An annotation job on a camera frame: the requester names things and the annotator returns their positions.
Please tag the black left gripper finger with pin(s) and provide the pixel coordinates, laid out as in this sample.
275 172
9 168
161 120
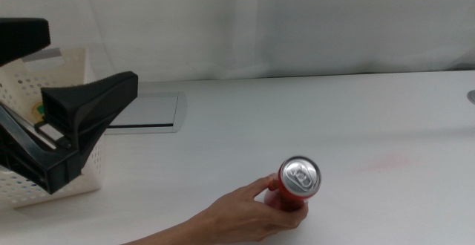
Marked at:
92 100
22 37

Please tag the yellow tea bottle white cap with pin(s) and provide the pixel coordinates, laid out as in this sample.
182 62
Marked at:
38 111

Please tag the red soda can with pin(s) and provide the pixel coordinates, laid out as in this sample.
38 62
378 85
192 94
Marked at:
298 178

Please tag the person's bare forearm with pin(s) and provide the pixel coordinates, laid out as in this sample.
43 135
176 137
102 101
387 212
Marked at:
178 235

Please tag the person's bare hand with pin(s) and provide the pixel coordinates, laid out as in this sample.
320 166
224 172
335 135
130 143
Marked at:
237 219

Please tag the white perforated plastic basket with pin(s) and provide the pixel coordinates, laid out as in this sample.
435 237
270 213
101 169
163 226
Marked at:
89 185

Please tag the white backdrop curtain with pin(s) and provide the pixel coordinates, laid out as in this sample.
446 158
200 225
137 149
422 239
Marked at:
259 22

